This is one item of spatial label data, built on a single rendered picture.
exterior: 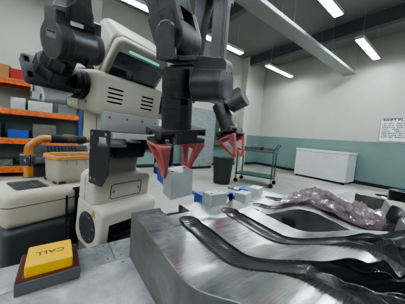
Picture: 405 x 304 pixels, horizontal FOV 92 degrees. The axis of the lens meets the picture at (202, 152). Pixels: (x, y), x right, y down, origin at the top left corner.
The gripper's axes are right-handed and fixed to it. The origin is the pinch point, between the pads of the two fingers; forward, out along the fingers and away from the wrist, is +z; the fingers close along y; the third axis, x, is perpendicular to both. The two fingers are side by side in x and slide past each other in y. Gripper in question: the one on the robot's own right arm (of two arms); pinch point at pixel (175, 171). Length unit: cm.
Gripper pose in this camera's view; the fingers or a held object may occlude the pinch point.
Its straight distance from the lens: 40.9
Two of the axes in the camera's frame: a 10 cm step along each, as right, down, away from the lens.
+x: -5.9, -2.5, 7.7
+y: 8.1, -1.1, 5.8
